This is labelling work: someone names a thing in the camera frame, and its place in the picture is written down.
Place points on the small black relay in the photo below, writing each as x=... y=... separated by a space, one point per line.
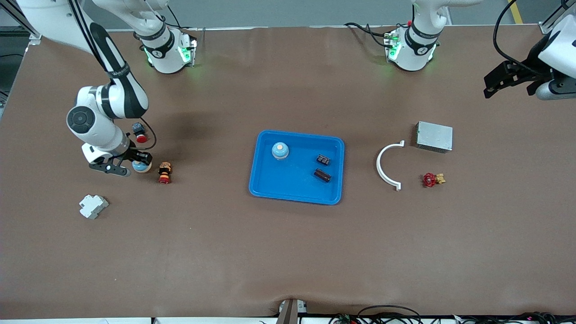
x=322 y=159

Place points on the red push button switch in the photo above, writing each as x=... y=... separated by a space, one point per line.
x=141 y=138

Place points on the grey metal power supply box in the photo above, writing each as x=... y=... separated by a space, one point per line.
x=434 y=136

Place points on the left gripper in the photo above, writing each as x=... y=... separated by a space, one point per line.
x=529 y=72

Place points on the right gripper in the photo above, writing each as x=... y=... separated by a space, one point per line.
x=135 y=155

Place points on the grey camera stand mount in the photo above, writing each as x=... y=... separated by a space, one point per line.
x=288 y=312

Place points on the white curved plastic clip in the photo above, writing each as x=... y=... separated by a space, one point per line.
x=378 y=165

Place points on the blue plastic tray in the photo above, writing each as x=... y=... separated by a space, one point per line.
x=297 y=189

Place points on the dark brown rectangular chip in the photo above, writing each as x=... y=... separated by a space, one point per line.
x=322 y=175

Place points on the blue bell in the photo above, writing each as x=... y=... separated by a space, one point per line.
x=141 y=168
x=280 y=150

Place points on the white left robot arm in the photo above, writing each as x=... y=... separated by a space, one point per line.
x=411 y=54

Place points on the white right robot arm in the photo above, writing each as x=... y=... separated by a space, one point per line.
x=85 y=119

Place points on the white circuit breaker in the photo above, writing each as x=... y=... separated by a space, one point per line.
x=93 y=206

